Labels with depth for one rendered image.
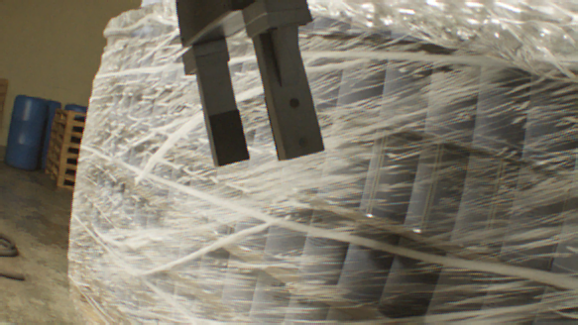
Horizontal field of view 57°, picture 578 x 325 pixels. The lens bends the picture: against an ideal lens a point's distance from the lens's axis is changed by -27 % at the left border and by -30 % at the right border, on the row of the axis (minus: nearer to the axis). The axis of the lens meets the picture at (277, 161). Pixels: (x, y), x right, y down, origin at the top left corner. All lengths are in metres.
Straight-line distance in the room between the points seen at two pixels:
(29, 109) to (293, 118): 7.41
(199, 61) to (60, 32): 8.62
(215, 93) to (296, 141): 0.14
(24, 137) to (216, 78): 7.28
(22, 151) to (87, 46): 2.22
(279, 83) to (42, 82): 8.69
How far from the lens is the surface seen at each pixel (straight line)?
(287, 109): 0.44
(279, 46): 0.43
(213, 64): 0.57
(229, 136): 0.56
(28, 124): 7.81
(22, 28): 9.07
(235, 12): 0.45
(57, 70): 9.14
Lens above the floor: 0.91
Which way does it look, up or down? 1 degrees down
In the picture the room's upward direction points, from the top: 12 degrees clockwise
